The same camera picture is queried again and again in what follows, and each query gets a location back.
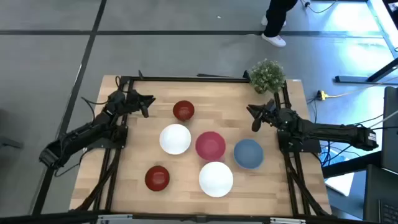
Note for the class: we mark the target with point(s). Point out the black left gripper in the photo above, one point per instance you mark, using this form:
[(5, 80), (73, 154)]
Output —
[(132, 100)]

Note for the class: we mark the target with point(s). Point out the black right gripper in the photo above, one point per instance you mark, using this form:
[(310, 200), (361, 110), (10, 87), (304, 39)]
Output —
[(271, 112)]

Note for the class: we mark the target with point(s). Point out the small red black bowl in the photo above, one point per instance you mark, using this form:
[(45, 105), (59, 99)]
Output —
[(157, 178), (183, 110)]

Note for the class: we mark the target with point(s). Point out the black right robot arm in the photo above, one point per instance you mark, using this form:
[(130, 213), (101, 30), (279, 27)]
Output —
[(326, 130)]

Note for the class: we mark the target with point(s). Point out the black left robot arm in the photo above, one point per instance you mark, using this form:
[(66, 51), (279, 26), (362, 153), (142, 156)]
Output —
[(87, 131)]

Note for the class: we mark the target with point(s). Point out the blue bowl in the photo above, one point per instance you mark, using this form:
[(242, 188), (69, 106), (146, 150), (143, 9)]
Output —
[(248, 154)]

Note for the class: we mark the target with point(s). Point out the green potted plant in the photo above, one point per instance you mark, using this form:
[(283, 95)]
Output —
[(267, 75)]

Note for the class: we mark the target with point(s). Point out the white bowl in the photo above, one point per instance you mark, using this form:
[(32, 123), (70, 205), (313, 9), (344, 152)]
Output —
[(175, 139), (215, 179)]

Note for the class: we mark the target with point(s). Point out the pink bowl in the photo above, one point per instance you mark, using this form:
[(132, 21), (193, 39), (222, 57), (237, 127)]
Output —
[(210, 145)]

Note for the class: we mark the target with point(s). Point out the yellow power strip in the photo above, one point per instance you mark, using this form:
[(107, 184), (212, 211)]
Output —
[(322, 95)]

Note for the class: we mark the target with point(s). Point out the person's leg with white shoe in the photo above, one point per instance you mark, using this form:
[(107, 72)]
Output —
[(276, 18)]

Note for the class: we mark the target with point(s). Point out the black desk leg base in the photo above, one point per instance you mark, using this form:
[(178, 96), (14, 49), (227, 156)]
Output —
[(354, 79)]

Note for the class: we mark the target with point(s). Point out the white paper sheet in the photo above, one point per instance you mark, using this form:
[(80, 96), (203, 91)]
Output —
[(340, 183)]

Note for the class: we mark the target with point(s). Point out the black computer monitor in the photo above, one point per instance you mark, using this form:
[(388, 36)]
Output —
[(390, 130)]

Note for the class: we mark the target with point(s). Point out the black laptop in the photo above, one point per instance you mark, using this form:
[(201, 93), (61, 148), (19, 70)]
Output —
[(381, 196)]

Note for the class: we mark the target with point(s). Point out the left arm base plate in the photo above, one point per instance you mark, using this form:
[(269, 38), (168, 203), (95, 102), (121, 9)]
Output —
[(119, 141)]

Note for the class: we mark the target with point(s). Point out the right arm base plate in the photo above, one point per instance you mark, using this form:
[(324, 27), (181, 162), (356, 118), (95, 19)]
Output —
[(308, 146)]

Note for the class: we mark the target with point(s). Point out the grey metal bracket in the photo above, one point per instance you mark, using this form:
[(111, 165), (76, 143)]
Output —
[(114, 219), (287, 221)]

